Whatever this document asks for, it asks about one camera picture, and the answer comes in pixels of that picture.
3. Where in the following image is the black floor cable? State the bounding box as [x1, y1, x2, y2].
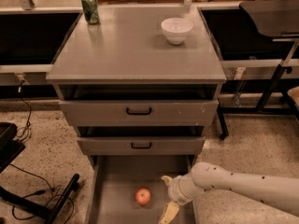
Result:
[8, 163, 76, 224]

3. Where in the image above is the grey drawer cabinet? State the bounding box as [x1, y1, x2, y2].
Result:
[46, 4, 227, 173]

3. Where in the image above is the grey middle drawer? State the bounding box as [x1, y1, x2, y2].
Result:
[77, 136, 205, 156]

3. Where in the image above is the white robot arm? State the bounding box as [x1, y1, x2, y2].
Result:
[158, 162, 299, 224]

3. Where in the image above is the red apple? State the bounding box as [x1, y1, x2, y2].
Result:
[135, 188, 151, 206]

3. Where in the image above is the black chair base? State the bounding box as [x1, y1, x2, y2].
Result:
[0, 122, 79, 224]

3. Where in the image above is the grey open bottom drawer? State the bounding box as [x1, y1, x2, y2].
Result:
[85, 155, 192, 224]

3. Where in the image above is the black hanging cable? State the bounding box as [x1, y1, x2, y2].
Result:
[15, 79, 33, 142]

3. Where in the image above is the grey top drawer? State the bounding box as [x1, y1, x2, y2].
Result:
[59, 101, 218, 127]

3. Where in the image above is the white ceramic bowl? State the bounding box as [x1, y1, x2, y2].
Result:
[161, 18, 193, 45]

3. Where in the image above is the green soda can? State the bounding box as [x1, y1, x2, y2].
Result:
[81, 0, 100, 24]

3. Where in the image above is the black table on right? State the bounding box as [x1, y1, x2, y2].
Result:
[217, 0, 299, 140]

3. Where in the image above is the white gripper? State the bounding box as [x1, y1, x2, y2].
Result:
[158, 175, 195, 224]

